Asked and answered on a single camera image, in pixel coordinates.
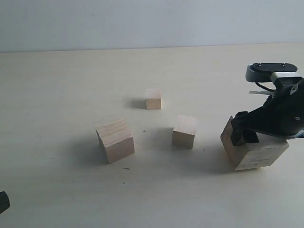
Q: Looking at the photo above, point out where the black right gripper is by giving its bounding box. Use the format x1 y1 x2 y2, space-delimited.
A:
230 79 304 146

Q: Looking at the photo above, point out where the largest wooden cube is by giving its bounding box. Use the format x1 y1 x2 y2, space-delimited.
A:
220 117 289 171

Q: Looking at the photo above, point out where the medium-small wooden cube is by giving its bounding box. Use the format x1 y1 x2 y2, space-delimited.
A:
172 114 198 149

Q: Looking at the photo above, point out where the medium-large wooden cube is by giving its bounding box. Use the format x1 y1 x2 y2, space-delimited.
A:
95 118 135 164

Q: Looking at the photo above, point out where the smallest wooden cube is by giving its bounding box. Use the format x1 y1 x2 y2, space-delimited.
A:
146 88 162 110

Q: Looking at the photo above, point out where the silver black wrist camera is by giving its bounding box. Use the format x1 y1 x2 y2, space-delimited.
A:
245 63 303 83

